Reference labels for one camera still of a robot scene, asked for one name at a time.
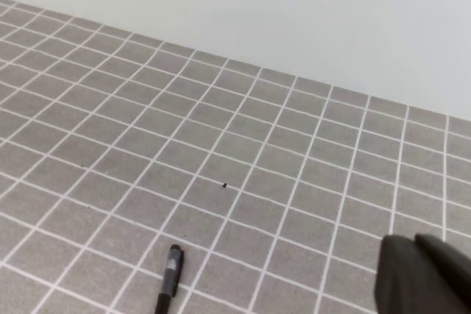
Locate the black pen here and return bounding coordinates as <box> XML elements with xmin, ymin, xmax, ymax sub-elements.
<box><xmin>155</xmin><ymin>244</ymin><xmax>185</xmax><ymax>314</ymax></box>

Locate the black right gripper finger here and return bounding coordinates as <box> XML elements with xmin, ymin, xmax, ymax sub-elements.
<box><xmin>374</xmin><ymin>234</ymin><xmax>470</xmax><ymax>314</ymax></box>

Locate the grey grid tablecloth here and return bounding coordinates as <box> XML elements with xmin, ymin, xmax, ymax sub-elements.
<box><xmin>1</xmin><ymin>0</ymin><xmax>470</xmax><ymax>313</ymax></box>

